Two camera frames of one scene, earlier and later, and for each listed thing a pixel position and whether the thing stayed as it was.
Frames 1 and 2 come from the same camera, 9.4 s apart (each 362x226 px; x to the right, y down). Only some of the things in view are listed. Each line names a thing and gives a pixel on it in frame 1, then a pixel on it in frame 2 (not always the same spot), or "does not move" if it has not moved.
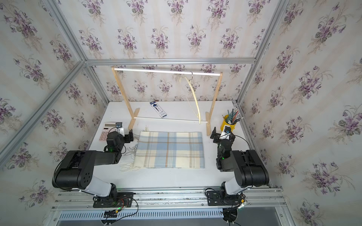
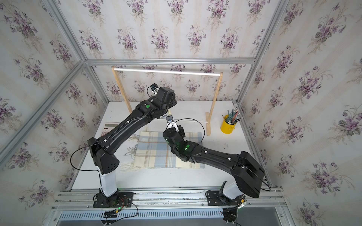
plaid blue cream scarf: (166, 150) does not move
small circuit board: (111, 213) does not move
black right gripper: (217, 136) -> (180, 131)
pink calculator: (109, 127) does not move
